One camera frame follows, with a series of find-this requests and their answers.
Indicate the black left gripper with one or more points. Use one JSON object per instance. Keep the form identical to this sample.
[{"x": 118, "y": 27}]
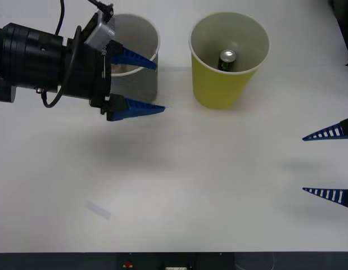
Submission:
[{"x": 86, "y": 76}]

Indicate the dark drink can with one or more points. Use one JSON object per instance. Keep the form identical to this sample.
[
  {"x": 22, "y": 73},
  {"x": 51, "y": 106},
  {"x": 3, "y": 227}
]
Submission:
[{"x": 227, "y": 55}]

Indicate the grey plastic waste bin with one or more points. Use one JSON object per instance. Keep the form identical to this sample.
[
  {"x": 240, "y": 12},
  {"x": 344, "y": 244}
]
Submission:
[{"x": 142, "y": 87}]

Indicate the yellow-green plastic waste bin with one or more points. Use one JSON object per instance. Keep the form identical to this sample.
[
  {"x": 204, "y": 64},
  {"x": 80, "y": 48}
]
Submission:
[{"x": 216, "y": 90}]

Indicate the red round button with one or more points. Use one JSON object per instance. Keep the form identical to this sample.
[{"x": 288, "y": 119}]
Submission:
[{"x": 127, "y": 264}]

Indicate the white label plate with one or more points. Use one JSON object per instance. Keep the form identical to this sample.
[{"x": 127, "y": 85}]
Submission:
[{"x": 176, "y": 268}]

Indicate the pale grey wrist camera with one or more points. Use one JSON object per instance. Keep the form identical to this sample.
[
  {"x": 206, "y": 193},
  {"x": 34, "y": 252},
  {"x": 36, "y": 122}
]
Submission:
[{"x": 99, "y": 33}]

